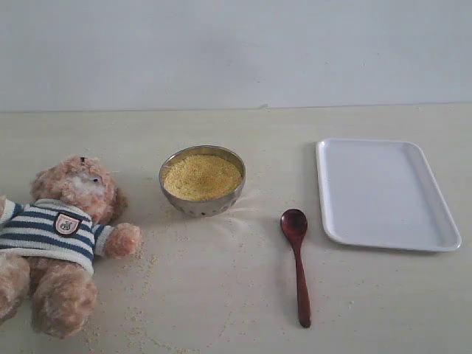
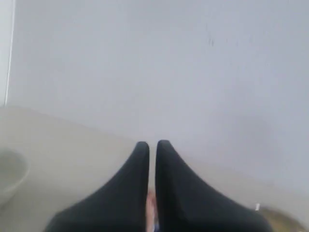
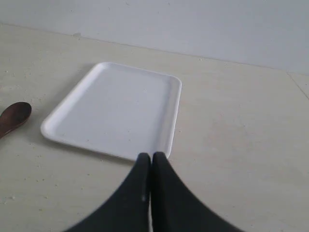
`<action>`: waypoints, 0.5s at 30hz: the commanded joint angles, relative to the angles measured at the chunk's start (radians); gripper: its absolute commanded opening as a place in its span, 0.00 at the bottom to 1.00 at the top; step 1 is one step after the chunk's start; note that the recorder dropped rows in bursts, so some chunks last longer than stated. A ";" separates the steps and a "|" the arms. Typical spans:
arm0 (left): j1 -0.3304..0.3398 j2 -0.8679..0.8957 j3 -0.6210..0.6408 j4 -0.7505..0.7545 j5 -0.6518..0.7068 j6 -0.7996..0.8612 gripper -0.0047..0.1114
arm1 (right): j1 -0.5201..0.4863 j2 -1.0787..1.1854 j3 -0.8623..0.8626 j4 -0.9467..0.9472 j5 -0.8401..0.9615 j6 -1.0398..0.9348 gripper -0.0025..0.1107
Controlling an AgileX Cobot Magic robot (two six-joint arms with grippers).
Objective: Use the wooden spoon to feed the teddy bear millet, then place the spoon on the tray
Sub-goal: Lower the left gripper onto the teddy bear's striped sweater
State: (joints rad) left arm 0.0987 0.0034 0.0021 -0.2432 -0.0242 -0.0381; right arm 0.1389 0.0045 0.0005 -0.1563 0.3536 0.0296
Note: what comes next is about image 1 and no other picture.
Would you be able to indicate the steel bowl of yellow millet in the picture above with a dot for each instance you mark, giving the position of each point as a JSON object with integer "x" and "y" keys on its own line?
{"x": 202, "y": 181}

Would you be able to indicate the white rectangular plastic tray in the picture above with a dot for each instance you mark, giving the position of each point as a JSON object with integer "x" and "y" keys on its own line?
{"x": 382, "y": 194}

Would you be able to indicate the beige teddy bear striped sweater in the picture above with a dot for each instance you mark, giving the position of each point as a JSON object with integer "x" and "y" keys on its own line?
{"x": 48, "y": 246}

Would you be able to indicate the dark red wooden spoon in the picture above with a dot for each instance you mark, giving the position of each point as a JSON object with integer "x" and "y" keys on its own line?
{"x": 294, "y": 226}

